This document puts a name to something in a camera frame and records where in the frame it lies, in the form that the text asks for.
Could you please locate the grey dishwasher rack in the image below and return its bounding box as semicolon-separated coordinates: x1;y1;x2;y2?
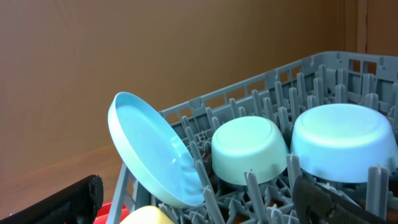
107;52;397;223

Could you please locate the green bowl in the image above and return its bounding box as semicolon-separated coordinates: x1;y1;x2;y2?
211;116;289;185

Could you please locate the yellow cup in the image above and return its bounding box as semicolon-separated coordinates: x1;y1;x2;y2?
120;206;174;224

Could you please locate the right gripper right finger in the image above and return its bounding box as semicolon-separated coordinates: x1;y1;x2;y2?
292;177;388;224

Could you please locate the light blue plate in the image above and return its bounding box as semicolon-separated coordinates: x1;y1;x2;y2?
108;92;204;208

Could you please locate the red plastic tray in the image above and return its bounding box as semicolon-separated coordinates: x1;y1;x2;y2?
93;202;129;224

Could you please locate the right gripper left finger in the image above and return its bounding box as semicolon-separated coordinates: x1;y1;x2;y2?
1;175;104;224

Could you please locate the light blue bowl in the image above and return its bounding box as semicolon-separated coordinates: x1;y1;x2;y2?
290;103;397;184

